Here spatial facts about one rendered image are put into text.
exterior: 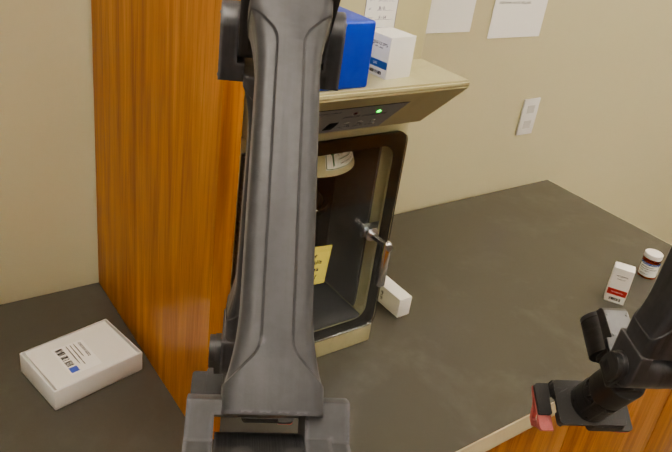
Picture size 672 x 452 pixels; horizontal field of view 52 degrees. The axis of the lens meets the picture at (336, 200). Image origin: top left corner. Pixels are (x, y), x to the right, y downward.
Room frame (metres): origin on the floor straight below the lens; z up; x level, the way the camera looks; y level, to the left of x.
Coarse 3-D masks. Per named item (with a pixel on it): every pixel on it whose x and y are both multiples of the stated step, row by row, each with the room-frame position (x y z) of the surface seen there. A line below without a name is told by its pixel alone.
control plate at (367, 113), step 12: (348, 108) 0.91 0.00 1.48; (360, 108) 0.93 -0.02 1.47; (372, 108) 0.94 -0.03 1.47; (384, 108) 0.96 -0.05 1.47; (396, 108) 0.98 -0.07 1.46; (324, 120) 0.91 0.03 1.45; (336, 120) 0.93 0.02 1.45; (348, 120) 0.95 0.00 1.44; (360, 120) 0.97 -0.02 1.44; (384, 120) 1.01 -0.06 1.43; (324, 132) 0.96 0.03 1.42
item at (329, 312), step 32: (320, 160) 0.99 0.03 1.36; (352, 160) 1.03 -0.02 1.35; (384, 160) 1.07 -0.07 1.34; (320, 192) 0.99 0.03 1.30; (352, 192) 1.03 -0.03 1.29; (384, 192) 1.08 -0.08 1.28; (320, 224) 1.00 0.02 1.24; (352, 224) 1.04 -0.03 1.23; (384, 224) 1.09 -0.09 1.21; (352, 256) 1.05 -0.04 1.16; (320, 288) 1.01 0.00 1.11; (352, 288) 1.06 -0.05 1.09; (320, 320) 1.02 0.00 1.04; (352, 320) 1.06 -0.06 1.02
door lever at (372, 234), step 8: (368, 232) 1.06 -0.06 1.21; (376, 232) 1.07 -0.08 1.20; (368, 240) 1.06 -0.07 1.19; (376, 240) 1.05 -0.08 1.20; (384, 240) 1.04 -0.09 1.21; (384, 248) 1.03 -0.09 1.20; (392, 248) 1.03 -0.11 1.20; (384, 256) 1.03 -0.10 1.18; (384, 264) 1.03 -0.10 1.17; (376, 272) 1.03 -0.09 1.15; (384, 272) 1.03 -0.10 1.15; (376, 280) 1.03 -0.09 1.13; (384, 280) 1.03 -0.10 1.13
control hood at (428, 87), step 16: (416, 64) 1.07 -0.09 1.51; (432, 64) 1.08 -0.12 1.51; (368, 80) 0.94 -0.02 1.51; (384, 80) 0.96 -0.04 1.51; (400, 80) 0.97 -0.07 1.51; (416, 80) 0.98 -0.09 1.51; (432, 80) 0.99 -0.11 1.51; (448, 80) 1.00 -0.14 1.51; (464, 80) 1.02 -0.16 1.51; (320, 96) 0.85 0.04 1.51; (336, 96) 0.87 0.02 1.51; (352, 96) 0.88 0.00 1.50; (368, 96) 0.90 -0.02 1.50; (384, 96) 0.92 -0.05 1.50; (400, 96) 0.95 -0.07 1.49; (416, 96) 0.97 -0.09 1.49; (432, 96) 1.00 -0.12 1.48; (448, 96) 1.03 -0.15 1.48; (400, 112) 1.01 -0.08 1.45; (416, 112) 1.04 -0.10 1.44
